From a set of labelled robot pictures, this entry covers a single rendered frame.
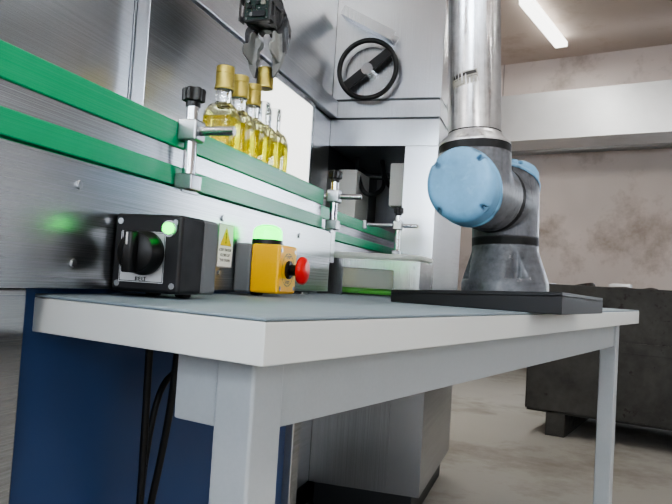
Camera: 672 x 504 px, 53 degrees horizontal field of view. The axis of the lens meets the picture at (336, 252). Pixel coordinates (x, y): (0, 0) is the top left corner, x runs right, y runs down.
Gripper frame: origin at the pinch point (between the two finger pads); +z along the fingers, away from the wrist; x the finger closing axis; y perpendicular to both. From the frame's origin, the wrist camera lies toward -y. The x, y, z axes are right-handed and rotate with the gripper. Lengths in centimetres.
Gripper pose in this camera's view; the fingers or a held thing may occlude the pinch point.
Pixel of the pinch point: (265, 72)
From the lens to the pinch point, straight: 147.8
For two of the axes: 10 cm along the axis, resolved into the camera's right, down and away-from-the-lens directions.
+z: -0.6, 10.0, -0.4
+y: -3.0, -0.6, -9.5
